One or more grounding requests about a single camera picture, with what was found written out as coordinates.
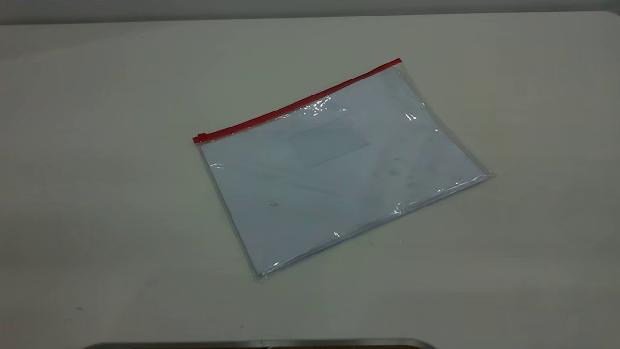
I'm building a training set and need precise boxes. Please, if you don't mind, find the clear plastic zip bag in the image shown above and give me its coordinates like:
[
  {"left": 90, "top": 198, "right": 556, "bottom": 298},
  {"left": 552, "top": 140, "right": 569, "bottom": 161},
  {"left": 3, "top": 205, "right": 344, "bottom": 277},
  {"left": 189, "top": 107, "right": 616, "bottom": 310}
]
[{"left": 193, "top": 58, "right": 495, "bottom": 282}]

